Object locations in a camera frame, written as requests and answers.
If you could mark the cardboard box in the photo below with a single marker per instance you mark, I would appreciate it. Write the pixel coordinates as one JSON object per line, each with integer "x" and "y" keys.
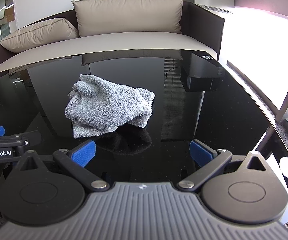
{"x": 9, "y": 15}

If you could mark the large beige cushion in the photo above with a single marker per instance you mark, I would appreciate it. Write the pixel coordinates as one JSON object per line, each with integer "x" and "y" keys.
{"x": 129, "y": 15}

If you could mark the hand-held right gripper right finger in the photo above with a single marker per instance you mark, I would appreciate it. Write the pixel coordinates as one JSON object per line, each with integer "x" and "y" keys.
{"x": 201, "y": 152}

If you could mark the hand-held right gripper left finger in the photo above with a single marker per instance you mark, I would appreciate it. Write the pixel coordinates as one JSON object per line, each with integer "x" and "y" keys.
{"x": 82, "y": 153}

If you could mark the grey terry towel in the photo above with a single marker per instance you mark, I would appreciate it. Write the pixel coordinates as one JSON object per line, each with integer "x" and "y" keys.
{"x": 109, "y": 105}

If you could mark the brown and beige sofa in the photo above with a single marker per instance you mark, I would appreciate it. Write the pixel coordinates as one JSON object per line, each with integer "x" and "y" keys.
{"x": 134, "y": 45}

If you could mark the round metal table fitting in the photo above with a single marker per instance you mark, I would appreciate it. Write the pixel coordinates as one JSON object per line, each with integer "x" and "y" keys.
{"x": 207, "y": 56}

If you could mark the small beige cushion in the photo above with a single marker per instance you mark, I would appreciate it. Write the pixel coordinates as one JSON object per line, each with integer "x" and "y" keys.
{"x": 39, "y": 35}

